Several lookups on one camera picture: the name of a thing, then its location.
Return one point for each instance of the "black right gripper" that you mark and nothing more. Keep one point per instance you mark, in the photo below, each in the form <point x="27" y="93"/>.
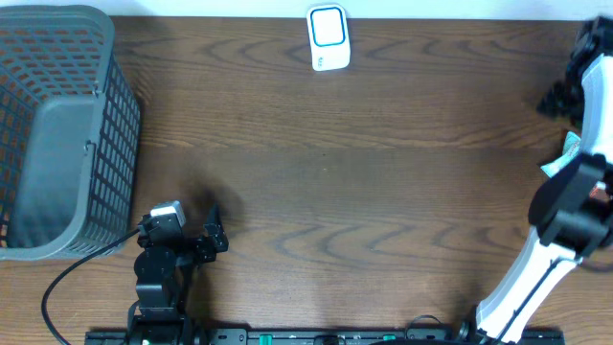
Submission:
<point x="558" y="95"/>

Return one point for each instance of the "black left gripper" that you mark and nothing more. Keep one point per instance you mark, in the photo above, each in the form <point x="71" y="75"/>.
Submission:
<point x="206" y="253"/>

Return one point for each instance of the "teal wet wipes pack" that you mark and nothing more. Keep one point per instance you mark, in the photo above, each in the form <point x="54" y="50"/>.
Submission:
<point x="570" y="150"/>

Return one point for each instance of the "red orange snack packet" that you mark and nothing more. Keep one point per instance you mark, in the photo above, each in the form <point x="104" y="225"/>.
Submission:
<point x="600" y="193"/>

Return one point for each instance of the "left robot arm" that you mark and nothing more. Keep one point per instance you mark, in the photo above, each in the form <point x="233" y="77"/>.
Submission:
<point x="164" y="273"/>

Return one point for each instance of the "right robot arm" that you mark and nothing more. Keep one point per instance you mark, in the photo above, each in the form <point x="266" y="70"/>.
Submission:
<point x="570" y="215"/>

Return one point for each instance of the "white barcode scanner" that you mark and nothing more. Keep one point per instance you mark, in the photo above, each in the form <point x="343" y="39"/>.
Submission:
<point x="329" y="39"/>

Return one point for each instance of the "grey plastic mesh basket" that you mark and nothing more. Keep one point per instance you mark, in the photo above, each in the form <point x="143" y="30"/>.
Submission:
<point x="70" y="128"/>

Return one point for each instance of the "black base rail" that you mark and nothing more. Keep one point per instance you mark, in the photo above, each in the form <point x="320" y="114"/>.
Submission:
<point x="423" y="335"/>

